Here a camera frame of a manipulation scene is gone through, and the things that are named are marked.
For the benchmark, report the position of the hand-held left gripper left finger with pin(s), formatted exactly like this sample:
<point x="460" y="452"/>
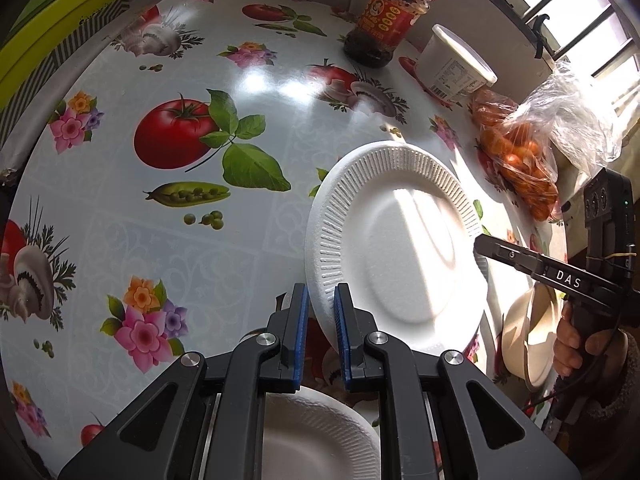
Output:
<point x="301" y="330"/>

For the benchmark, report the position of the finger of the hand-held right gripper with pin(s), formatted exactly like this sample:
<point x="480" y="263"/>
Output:
<point x="505" y="252"/>

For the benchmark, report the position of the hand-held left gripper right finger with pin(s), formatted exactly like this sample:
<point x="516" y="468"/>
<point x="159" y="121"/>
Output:
<point x="340" y="330"/>

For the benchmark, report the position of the beige paper bowl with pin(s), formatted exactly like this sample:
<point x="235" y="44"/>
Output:
<point x="520" y="340"/>

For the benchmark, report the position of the white foam plate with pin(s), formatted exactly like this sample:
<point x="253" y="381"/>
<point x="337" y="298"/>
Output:
<point x="310" y="440"/>
<point x="400" y="240"/>

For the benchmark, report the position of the person's right forearm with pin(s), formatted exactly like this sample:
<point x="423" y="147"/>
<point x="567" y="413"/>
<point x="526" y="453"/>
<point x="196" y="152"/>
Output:
<point x="620" y="395"/>

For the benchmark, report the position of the person's right hand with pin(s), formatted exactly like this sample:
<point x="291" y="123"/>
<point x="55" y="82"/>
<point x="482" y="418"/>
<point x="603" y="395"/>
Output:
<point x="567" y="340"/>

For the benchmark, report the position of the plastic bag of oranges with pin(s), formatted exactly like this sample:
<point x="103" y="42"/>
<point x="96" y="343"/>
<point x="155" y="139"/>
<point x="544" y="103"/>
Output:
<point x="525" y="160"/>

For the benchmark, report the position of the printed vegetable tablecloth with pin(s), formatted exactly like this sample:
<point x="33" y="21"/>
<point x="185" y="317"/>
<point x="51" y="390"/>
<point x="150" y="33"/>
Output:
<point x="165" y="240"/>

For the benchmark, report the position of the white plastic tub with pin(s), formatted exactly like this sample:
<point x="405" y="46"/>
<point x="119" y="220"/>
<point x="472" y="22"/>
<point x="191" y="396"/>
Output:
<point x="450" y="67"/>

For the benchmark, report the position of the black hook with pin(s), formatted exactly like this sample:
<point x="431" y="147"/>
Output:
<point x="539" y="30"/>

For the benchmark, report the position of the window grille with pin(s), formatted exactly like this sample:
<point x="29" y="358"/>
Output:
<point x="590" y="5"/>

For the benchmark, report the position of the chili sauce jar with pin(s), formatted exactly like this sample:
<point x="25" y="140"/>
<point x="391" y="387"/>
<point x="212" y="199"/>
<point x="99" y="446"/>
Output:
<point x="390" y="15"/>

